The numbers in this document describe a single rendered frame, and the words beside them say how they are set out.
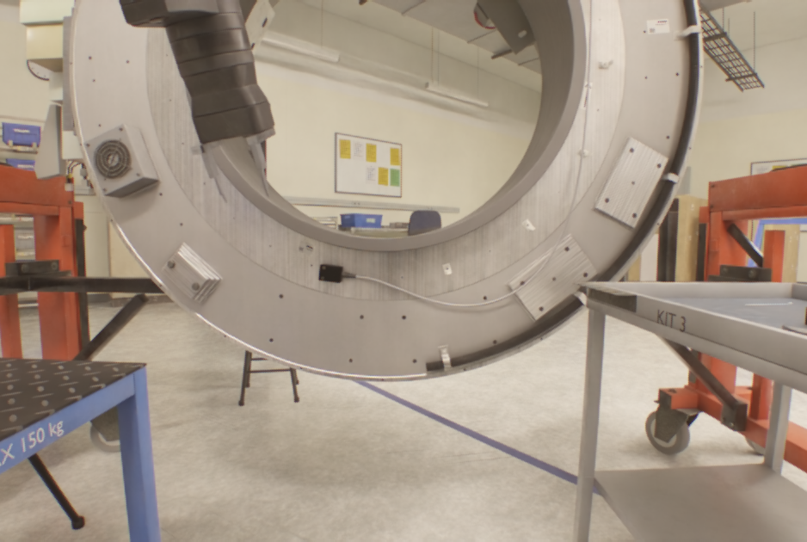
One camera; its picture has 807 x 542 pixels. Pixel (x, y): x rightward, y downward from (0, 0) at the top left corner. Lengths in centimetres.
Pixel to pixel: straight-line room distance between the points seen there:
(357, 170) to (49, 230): 578
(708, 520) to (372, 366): 68
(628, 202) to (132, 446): 100
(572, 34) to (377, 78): 681
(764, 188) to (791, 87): 835
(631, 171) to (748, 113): 886
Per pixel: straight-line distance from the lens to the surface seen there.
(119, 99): 115
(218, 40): 47
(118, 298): 542
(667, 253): 136
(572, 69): 100
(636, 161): 105
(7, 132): 523
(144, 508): 74
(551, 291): 97
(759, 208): 156
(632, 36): 113
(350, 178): 703
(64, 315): 175
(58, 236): 173
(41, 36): 140
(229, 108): 48
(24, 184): 163
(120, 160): 105
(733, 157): 977
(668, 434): 183
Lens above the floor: 78
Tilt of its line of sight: 5 degrees down
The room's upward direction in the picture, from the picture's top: straight up
